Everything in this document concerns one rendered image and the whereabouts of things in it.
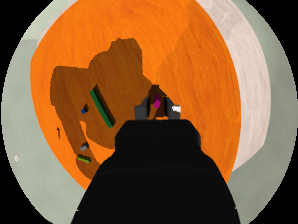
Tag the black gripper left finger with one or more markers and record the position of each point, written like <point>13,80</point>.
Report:
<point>140,110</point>

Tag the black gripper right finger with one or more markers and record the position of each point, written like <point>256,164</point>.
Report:
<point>174,110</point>

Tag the magenta rod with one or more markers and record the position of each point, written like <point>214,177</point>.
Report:
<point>156,101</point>

